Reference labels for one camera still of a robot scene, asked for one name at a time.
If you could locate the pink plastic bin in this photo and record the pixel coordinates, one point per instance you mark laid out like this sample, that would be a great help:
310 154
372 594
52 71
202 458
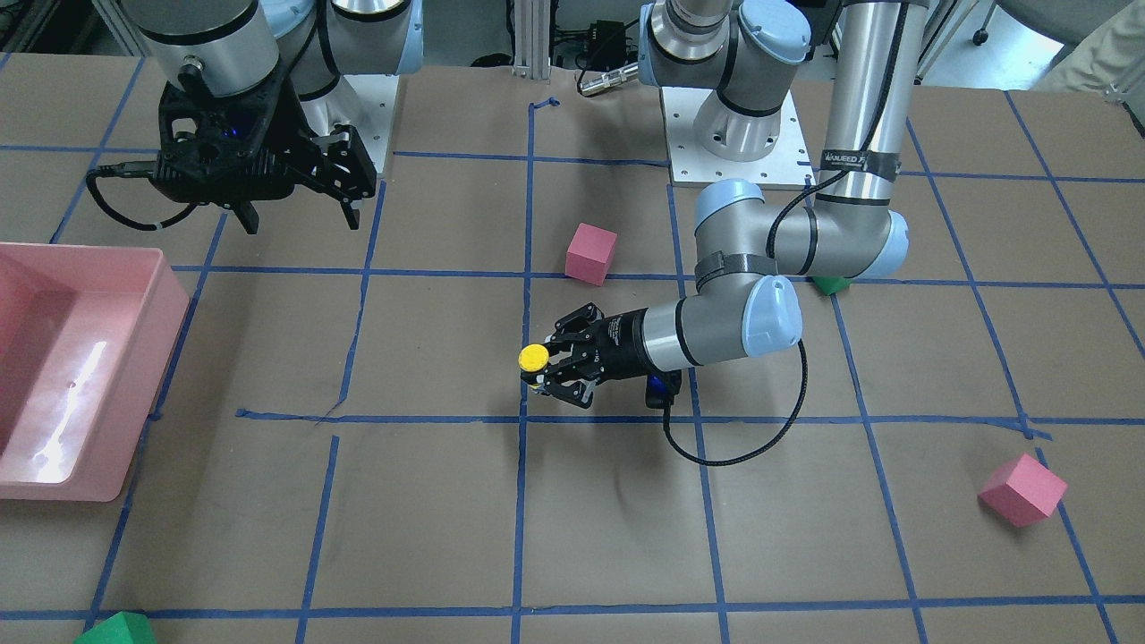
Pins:
86 335

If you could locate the pink cube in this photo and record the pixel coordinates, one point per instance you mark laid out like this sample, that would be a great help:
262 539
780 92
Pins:
1023 491
590 254

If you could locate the yellow push button switch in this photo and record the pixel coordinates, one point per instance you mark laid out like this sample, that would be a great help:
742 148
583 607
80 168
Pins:
533 358

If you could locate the pink cube centre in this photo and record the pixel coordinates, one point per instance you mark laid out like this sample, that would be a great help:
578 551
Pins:
590 254

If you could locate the silver cable connector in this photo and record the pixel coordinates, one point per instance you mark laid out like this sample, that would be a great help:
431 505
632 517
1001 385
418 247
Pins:
608 80

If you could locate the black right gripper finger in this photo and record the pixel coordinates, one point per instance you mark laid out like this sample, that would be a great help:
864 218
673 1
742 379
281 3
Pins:
248 216
351 212

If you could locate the person in beige clothes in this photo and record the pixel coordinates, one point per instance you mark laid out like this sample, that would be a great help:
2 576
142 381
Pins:
1107 55

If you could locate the green cube at table edge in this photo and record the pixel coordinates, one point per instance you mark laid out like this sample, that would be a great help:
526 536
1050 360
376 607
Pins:
120 628

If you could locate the aluminium frame post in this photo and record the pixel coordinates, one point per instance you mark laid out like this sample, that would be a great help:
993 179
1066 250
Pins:
532 39

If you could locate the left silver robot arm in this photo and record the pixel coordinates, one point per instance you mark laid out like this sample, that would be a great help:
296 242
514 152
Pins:
744 306

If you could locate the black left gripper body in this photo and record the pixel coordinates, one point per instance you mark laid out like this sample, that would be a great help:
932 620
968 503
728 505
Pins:
623 344

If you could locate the green cube near left gripper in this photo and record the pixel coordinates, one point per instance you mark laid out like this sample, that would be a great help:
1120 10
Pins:
831 285

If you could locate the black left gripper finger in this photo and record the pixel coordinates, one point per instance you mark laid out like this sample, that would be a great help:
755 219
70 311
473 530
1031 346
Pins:
559 385
562 342

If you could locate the pink cube far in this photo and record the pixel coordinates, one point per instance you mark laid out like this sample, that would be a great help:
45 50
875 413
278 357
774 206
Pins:
1023 491

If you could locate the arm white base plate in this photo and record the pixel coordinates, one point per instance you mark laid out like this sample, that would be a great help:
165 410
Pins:
370 104
770 152

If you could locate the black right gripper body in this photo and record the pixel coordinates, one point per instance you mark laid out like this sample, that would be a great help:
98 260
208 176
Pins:
299 125

